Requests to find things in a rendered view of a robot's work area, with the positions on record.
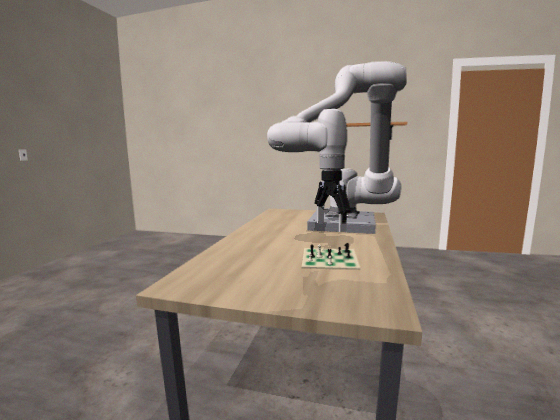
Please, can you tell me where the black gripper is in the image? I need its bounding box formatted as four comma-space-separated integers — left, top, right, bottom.
314, 170, 351, 232

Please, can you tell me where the green and white chessboard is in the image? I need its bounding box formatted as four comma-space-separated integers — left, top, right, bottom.
302, 248, 360, 270

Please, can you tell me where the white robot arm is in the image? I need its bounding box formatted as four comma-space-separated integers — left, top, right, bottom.
267, 61, 407, 219

